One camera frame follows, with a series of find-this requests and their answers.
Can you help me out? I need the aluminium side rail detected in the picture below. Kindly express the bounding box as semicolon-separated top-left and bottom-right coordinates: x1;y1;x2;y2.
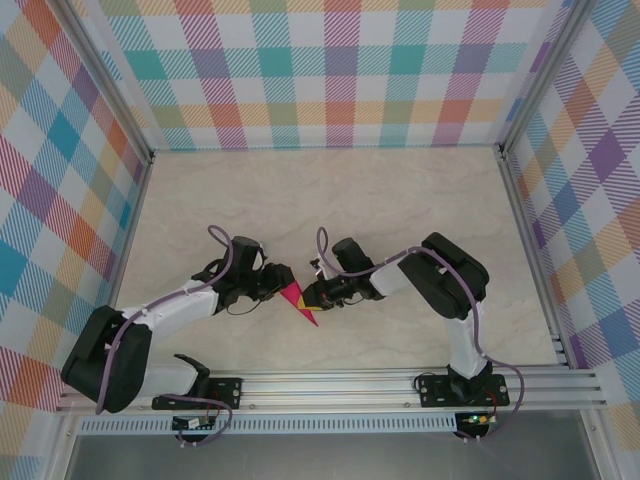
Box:
496;144;572;370
85;152;155;376

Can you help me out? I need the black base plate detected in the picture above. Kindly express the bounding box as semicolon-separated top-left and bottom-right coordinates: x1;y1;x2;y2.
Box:
151;377;245;411
416;372;510;409

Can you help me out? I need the grey metal panel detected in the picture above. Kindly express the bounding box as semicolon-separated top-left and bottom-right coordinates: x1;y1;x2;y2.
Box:
64;432;601;480

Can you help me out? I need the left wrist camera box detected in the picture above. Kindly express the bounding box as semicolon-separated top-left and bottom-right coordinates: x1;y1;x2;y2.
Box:
229;235;267;274

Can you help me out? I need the thin black left wrist cable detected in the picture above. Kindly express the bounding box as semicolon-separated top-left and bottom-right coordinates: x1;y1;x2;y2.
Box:
224;294;262;318

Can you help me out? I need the aluminium mounting rail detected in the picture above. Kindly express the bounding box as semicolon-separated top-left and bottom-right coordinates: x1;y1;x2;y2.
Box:
55;367;609;414

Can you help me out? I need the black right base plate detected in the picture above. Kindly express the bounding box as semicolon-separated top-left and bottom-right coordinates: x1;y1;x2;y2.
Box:
416;372;510;409

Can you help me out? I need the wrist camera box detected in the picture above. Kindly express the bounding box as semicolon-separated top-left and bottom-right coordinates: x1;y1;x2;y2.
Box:
309;238;375;281
229;235;267;274

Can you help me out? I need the pink cloth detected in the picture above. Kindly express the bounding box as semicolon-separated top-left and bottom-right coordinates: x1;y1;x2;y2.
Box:
278;281;320;328

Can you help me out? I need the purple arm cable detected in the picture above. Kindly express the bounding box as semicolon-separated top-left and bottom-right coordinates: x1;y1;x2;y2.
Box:
316;227;526;444
94;224;247;448

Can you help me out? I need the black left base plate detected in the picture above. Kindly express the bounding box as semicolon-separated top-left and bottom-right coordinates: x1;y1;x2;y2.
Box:
151;377;245;411

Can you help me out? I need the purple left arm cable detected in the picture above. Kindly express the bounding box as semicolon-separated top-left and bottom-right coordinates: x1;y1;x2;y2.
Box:
94;224;247;448

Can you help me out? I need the aluminium frame post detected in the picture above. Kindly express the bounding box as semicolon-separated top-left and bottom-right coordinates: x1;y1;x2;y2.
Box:
49;0;156;164
497;0;599;159

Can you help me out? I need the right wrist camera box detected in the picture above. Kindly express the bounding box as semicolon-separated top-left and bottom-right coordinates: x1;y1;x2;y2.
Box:
309;238;375;281

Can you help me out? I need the small circuit board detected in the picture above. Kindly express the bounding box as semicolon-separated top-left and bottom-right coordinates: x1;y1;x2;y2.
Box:
171;415;216;431

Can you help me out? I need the slotted grey cable duct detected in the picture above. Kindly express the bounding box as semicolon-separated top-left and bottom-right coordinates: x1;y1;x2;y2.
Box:
78;413;459;435

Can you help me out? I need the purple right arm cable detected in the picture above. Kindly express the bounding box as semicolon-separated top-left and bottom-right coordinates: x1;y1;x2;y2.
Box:
316;227;526;444

